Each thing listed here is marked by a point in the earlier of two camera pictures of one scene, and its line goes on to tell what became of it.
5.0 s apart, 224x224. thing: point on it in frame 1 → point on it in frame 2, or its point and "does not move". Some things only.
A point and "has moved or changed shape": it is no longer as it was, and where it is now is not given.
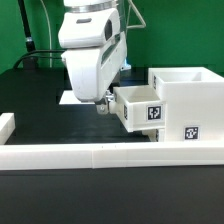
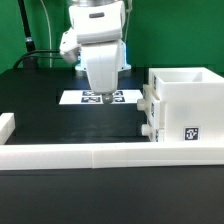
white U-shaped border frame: [118, 155] does not move
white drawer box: [141, 107] has moved or changed shape
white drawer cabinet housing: [193, 103] does not move
